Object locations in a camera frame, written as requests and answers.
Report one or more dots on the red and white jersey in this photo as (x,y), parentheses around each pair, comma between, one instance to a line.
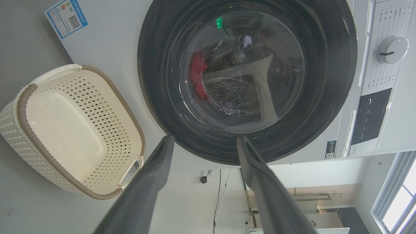
(197,68)

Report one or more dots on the cream perforated laundry basket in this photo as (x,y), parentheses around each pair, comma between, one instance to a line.
(65,130)

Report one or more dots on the white washing machine dial knob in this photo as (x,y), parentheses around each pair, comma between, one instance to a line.
(392,49)

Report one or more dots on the black touch control panel display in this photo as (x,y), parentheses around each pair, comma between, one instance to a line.
(370,117)

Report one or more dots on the blue energy label sticker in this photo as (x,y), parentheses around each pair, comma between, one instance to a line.
(66,18)

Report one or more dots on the white framed window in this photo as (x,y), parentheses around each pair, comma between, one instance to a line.
(396,201)

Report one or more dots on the small QR code sticker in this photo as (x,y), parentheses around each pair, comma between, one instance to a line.
(331,149)

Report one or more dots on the glass door with wooden frame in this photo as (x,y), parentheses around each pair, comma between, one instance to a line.
(305,201)

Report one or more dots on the white front-load washing machine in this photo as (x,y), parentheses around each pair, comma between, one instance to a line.
(113,45)

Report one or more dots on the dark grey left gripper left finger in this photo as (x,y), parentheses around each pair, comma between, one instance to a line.
(143,191)

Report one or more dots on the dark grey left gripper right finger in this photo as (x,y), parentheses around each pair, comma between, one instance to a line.
(269,195)

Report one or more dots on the black round glass washer door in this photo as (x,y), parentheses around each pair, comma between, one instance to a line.
(156,65)

